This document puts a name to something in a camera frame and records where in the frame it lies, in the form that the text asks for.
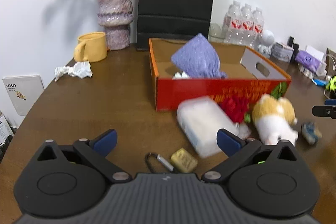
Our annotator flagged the purple textured vase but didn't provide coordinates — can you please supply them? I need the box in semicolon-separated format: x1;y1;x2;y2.
97;0;134;51

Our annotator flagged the white astronaut figurine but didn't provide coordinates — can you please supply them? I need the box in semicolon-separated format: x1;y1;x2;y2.
257;29;275;58

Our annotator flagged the white tissue wad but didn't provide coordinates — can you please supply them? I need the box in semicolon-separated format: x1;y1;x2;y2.
172;71;190;80

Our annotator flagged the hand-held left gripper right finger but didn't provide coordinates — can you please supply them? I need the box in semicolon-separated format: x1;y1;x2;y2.
202;128;299;184

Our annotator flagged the purple tissue pack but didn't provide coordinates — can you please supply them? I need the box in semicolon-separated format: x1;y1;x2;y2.
295;50;322;72

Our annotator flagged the clear glass bowl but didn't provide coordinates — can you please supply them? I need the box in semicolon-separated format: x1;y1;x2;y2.
208;22;226;40

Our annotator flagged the green and black toy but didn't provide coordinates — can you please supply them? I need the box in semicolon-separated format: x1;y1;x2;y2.
325;75;336;99

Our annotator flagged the round grey tin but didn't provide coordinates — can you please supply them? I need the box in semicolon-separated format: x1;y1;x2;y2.
271;42;295;62

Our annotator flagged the small blue and yellow toy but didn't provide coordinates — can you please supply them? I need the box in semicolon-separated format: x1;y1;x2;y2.
301;122;323;146

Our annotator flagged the printed carton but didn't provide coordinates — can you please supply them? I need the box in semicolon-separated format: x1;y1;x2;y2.
0;111;14;154

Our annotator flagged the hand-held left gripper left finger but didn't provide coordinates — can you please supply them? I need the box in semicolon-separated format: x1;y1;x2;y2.
37;129;132;184

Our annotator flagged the purple knitted cloth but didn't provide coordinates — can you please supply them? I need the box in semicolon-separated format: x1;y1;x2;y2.
171;33;228;79

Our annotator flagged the crumpled white tissue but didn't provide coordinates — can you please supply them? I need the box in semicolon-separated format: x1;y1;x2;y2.
54;61;93;82

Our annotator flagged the red cardboard box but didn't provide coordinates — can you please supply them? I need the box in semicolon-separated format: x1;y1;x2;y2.
148;38;292;112

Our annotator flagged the white plastic holder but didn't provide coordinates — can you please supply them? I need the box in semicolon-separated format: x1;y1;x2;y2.
299;66;316;80

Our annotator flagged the clear water bottle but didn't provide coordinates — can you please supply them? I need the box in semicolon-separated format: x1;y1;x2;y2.
252;7;265;39
223;0;242;43
240;3;255;46

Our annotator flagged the black carabiner with silver stick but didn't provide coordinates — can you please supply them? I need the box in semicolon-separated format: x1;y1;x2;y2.
144;152;175;173

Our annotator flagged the yellow mug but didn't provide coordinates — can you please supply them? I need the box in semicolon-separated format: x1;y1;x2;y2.
73;32;108;63

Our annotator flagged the black upright clip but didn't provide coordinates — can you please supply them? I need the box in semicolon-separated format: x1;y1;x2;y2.
287;36;300;62

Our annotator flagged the translucent plastic container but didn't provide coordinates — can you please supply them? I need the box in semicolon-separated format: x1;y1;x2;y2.
176;97;240;158

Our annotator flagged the orange and white plush toy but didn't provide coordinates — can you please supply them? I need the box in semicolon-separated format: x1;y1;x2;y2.
251;94;299;147

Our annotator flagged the black paper bag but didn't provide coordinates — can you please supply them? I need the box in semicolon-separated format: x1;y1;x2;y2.
136;0;217;51

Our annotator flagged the white flat appliance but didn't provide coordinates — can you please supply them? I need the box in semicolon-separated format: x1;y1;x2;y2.
2;74;45;117

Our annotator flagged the yellow sponge block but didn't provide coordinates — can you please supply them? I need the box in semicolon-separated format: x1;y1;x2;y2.
170;148;198;174

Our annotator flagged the red artificial rose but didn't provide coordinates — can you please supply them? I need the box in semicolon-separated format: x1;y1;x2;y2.
220;96;252;125

